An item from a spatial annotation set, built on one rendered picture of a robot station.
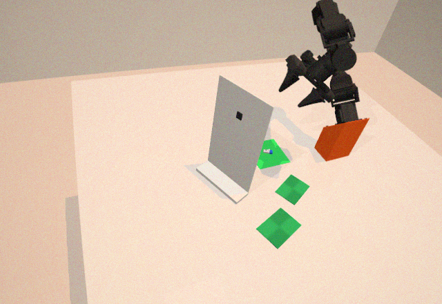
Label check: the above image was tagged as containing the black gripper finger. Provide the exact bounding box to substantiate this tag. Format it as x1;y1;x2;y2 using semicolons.
297;87;325;108
279;64;300;92

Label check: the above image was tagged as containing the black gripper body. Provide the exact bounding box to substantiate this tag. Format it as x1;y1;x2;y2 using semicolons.
285;55;337;104

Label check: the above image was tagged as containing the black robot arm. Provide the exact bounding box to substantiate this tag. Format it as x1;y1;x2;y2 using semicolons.
300;0;362;125

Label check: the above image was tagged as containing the grey panel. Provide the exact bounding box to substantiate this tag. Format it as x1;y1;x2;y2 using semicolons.
196;75;274;204

